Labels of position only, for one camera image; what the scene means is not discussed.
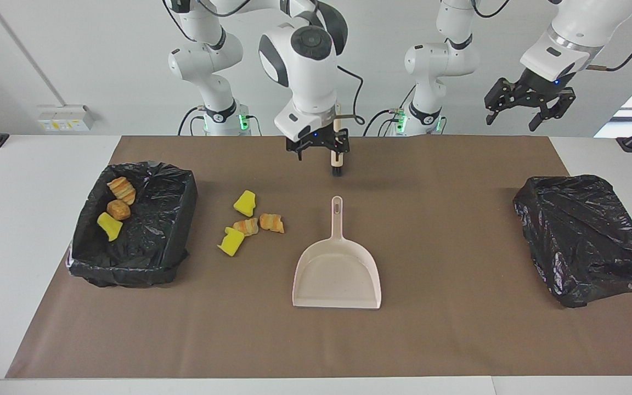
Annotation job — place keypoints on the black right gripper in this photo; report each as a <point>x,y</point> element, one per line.
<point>319,137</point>

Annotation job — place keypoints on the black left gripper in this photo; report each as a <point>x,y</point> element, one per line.
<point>541,85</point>

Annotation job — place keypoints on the beige hand brush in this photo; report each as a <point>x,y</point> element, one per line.
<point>338,159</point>

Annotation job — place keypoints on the orange striped croissant piece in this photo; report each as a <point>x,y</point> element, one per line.
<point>122,190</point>
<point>271,223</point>
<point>246,226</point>

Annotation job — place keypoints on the yellow sponge piece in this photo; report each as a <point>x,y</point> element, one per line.
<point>245,204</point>
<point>232,244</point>
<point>109,226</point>

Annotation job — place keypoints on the pale pink plastic dustpan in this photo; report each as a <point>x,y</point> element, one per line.
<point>338,274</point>

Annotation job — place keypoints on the brown bread bun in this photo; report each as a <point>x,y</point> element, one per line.
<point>118,210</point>

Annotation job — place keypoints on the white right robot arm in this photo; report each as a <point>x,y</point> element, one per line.
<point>305,60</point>

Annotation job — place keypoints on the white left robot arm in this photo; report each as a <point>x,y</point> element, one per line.
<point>579,27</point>

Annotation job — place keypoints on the bin wrapped in black bag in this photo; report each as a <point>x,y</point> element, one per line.
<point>585,236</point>

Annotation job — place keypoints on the open bin lined black bag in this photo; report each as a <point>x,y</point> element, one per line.
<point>151,241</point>

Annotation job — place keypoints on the brown table mat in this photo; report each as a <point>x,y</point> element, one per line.
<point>316,340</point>

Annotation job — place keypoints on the white wall socket box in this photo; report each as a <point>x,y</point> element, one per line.
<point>66,118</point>

